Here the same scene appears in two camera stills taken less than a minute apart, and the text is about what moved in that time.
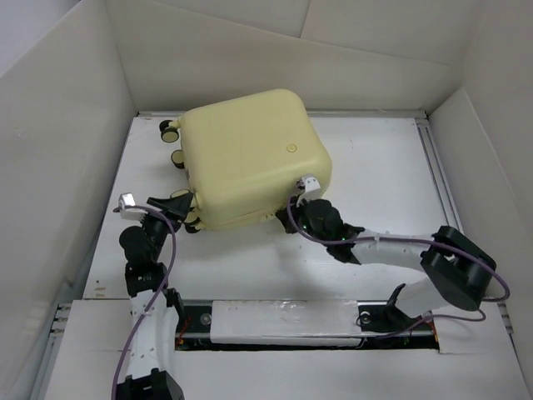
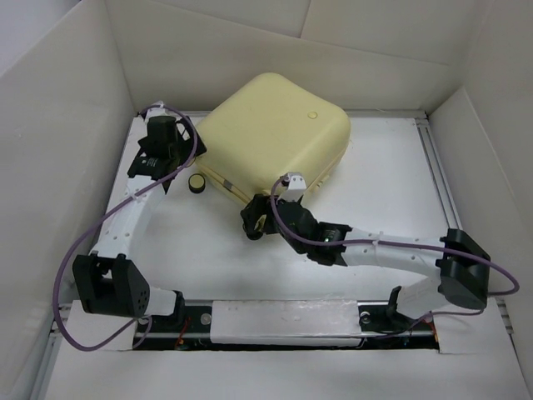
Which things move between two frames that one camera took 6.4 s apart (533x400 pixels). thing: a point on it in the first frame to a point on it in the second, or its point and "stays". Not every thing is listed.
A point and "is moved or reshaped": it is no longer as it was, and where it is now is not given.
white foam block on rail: [315, 322] stays
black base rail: [380, 328] stays
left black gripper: [177, 207] to [188, 131]
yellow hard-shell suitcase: [244, 158] is moved or reshaped
